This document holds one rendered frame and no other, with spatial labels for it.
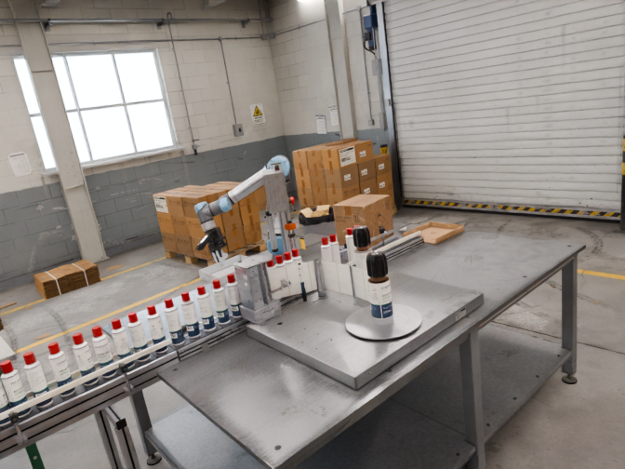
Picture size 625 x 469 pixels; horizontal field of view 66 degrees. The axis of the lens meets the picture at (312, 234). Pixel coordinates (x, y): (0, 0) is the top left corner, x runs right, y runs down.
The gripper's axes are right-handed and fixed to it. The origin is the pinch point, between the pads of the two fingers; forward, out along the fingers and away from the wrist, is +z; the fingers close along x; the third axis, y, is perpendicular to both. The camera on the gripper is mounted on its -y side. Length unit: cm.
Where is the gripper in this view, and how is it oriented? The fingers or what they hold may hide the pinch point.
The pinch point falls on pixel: (220, 264)
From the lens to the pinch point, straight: 270.1
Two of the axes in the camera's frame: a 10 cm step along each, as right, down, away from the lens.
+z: 3.6, 9.3, 0.5
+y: 6.8, -2.9, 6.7
